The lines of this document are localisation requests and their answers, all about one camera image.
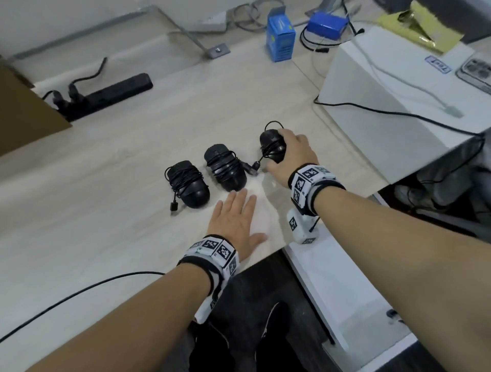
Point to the person's right forearm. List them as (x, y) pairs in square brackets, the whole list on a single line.
[(402, 260)]

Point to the person's left hand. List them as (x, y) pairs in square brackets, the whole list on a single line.
[(232, 224)]

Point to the blue cardboard box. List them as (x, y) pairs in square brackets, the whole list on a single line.
[(281, 38)]

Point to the person's left little finger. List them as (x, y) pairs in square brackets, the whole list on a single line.
[(218, 210)]

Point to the person's left middle finger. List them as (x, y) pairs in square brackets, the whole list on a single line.
[(242, 201)]

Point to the large white box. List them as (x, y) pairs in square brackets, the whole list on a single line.
[(387, 107)]

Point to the wrist camera marker band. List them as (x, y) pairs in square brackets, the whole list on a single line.
[(214, 249), (307, 182)]

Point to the black power strip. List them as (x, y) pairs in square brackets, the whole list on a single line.
[(111, 94)]

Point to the white cabinet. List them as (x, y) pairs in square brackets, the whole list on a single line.
[(337, 283)]

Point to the person's black trousers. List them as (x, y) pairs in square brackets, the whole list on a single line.
[(253, 318)]

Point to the yellow paper packet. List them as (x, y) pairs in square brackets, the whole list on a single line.
[(422, 25)]

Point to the blue-bordered white label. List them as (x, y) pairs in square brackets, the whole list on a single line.
[(438, 64)]

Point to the blue battery pack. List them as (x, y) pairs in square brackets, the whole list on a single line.
[(327, 25)]

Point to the person's right hand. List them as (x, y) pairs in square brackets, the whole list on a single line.
[(301, 157)]

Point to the grey metal bracket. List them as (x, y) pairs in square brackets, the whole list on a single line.
[(199, 38)]

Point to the right wrist camera marker band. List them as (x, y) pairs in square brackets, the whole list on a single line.
[(307, 182)]

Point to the person's left thumb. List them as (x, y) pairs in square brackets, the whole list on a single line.
[(257, 239)]

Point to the person's left forearm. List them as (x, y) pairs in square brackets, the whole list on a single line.
[(126, 325)]

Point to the person's right thumb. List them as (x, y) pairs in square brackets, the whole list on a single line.
[(276, 167)]

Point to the brown cardboard box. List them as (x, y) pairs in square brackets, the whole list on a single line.
[(27, 111)]

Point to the left wrist camera marker band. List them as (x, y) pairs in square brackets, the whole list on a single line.
[(214, 249)]

